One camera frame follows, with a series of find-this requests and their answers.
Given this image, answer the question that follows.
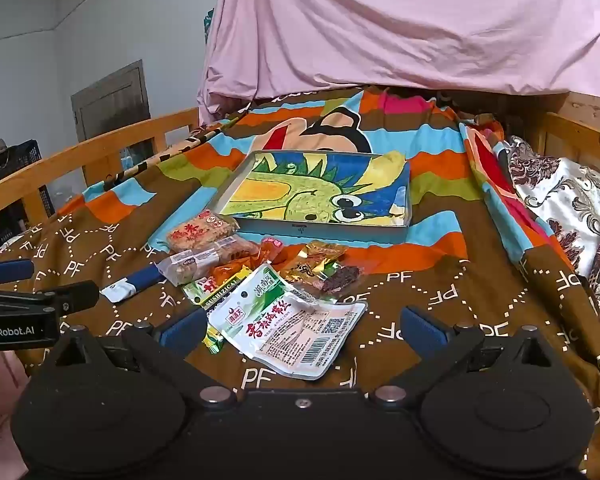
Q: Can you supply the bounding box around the orange clear snack packet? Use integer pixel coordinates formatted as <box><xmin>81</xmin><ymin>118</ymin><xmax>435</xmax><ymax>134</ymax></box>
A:
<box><xmin>207</xmin><ymin>255</ymin><xmax>261</xmax><ymax>286</ymax></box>

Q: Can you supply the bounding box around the gold packet with dark character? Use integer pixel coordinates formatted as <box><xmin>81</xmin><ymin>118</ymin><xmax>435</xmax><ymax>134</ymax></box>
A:
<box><xmin>280</xmin><ymin>257</ymin><xmax>331</xmax><ymax>292</ymax></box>

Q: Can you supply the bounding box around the colourful printed blanket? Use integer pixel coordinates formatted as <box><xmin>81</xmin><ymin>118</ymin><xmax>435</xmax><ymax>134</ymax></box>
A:
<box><xmin>0</xmin><ymin>85</ymin><xmax>600</xmax><ymax>480</ymax></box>

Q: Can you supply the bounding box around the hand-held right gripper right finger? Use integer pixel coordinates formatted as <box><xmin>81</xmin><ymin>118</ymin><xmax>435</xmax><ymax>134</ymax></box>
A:
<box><xmin>370</xmin><ymin>306</ymin><xmax>563</xmax><ymax>406</ymax></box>

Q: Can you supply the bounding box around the green striped snack packet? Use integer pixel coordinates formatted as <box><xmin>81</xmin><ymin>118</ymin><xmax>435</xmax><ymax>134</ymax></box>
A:
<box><xmin>182</xmin><ymin>270</ymin><xmax>253</xmax><ymax>356</ymax></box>

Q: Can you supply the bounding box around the floral quilt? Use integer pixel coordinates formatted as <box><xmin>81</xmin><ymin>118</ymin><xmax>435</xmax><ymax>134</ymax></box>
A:
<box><xmin>507</xmin><ymin>135</ymin><xmax>600</xmax><ymax>331</ymax></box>

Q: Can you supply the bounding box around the dark red candy packet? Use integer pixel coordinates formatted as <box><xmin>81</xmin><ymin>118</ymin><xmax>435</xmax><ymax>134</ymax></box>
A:
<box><xmin>315</xmin><ymin>265</ymin><xmax>363</xmax><ymax>297</ymax></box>

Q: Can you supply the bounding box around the blue white sachet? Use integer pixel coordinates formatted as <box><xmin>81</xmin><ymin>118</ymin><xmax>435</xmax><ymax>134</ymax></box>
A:
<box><xmin>100</xmin><ymin>264</ymin><xmax>168</xmax><ymax>304</ymax></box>

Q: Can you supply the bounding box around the grey brown door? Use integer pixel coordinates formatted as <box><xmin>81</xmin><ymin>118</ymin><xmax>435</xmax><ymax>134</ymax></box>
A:
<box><xmin>71</xmin><ymin>60</ymin><xmax>151</xmax><ymax>143</ymax></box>

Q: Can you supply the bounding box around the metal tray with cartoon lining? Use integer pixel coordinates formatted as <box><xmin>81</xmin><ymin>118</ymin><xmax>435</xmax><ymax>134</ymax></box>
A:
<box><xmin>215</xmin><ymin>150</ymin><xmax>413</xmax><ymax>245</ymax></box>

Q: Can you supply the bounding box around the black plastic crate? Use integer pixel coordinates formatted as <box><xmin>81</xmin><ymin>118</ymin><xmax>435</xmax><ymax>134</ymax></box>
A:
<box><xmin>0</xmin><ymin>142</ymin><xmax>56</xmax><ymax>256</ymax></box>

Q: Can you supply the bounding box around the rice cracker packet red print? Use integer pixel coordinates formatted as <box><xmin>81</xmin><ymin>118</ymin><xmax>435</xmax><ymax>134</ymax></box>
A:
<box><xmin>165</xmin><ymin>209</ymin><xmax>241</xmax><ymax>255</ymax></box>

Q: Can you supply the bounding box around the small gold snack packet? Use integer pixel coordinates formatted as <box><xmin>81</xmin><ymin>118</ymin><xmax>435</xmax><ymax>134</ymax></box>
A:
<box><xmin>302</xmin><ymin>241</ymin><xmax>348</xmax><ymax>266</ymax></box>

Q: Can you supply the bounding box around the pink bedsheet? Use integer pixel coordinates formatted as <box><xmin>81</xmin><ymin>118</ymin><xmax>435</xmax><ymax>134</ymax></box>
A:
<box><xmin>196</xmin><ymin>0</ymin><xmax>600</xmax><ymax>126</ymax></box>

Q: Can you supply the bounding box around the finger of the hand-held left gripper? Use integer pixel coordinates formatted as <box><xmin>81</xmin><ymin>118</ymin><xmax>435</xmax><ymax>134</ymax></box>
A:
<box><xmin>0</xmin><ymin>258</ymin><xmax>36</xmax><ymax>287</ymax></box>
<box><xmin>27</xmin><ymin>281</ymin><xmax>100</xmax><ymax>317</ymax></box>

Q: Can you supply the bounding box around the white green snack packet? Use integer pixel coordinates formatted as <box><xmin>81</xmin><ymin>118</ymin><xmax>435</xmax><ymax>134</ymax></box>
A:
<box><xmin>207</xmin><ymin>262</ymin><xmax>370</xmax><ymax>381</ymax></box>

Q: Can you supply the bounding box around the wooden bed rail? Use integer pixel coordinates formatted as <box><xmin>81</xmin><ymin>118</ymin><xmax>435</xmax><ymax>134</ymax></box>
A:
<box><xmin>0</xmin><ymin>107</ymin><xmax>201</xmax><ymax>226</ymax></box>

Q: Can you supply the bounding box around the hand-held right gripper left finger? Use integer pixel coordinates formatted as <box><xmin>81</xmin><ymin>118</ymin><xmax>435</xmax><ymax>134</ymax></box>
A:
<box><xmin>45</xmin><ymin>307</ymin><xmax>238</xmax><ymax>408</ymax></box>

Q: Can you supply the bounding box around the leopard print cloth strip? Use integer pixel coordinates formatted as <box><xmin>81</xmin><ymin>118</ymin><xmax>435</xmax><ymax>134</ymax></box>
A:
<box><xmin>105</xmin><ymin>120</ymin><xmax>246</xmax><ymax>191</ymax></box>

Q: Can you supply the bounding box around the long clear pastry packet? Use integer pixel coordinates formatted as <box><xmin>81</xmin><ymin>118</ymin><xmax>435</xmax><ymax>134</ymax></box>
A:
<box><xmin>156</xmin><ymin>237</ymin><xmax>261</xmax><ymax>287</ymax></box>

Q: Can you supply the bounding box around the wooden bed board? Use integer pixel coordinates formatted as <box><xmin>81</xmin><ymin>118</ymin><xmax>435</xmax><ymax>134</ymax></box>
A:
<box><xmin>520</xmin><ymin>91</ymin><xmax>600</xmax><ymax>171</ymax></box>

